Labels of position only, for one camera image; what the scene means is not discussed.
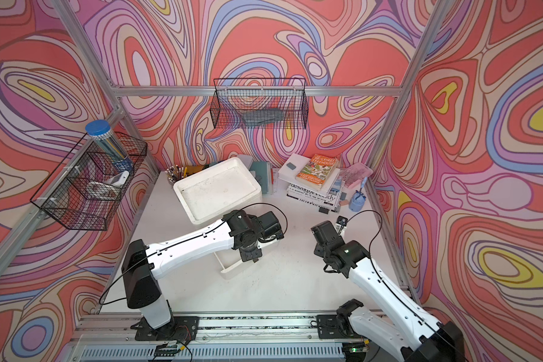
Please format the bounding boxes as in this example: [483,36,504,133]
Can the blue small cup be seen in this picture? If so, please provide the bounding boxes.
[348,177,367,213]

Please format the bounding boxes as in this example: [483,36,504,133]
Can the newspaper stack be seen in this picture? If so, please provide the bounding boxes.
[287,177,342,213]

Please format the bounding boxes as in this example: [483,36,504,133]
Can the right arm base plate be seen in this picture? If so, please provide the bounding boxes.
[311,314,363,339]

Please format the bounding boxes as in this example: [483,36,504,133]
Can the white bottom drawer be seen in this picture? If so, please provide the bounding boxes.
[214,241,280,280]

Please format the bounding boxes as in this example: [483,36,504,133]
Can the white drawer cabinet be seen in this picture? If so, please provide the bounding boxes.
[173,158,262,227]

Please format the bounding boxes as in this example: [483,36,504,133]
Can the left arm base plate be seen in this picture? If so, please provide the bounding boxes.
[131,316,200,342]

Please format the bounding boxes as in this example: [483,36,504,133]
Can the green circuit board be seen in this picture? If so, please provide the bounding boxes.
[152,343,186,360]

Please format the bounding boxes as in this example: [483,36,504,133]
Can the blue lid pencil tube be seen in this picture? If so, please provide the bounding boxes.
[85,120,134,172]

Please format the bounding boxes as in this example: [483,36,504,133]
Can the pink plastic bag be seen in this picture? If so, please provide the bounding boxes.
[339,163,373,189]

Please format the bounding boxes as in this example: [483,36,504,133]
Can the black wire basket left wall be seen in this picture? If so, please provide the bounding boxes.
[30,132,148,231]

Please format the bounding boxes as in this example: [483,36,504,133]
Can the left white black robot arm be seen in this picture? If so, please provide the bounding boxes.
[121,209,285,330]

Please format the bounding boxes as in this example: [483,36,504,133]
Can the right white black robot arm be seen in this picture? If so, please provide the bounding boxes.
[311,219,466,361]

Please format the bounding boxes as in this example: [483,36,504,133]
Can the white object in left basket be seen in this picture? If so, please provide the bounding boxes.
[86,171,130,201]

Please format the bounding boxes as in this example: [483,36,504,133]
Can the mesh pencil cup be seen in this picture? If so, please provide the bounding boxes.
[165,165,186,186]

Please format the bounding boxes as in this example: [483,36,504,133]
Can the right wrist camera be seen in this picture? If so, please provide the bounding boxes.
[336,216,348,235]

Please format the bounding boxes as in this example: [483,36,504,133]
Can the black wire basket wall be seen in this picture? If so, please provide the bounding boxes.
[210,76,309,130]
[30,132,148,231]

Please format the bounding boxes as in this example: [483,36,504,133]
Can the grey object in basket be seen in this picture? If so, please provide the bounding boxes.
[241,109,284,127]

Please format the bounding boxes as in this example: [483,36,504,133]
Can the black wire basket back wall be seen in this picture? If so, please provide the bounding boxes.
[210,76,309,130]

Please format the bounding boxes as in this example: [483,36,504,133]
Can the white book with grey patch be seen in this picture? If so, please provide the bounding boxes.
[278,155,340,195]

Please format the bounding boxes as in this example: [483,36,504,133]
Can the dark books behind cabinet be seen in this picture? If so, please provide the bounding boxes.
[183,155,272,195]

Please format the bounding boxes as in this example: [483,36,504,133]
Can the white perforated cable duct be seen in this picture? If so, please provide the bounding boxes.
[69,343,345,361]

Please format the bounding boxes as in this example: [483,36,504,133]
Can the orange cover book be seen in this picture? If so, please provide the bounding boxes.
[296,154,339,190]

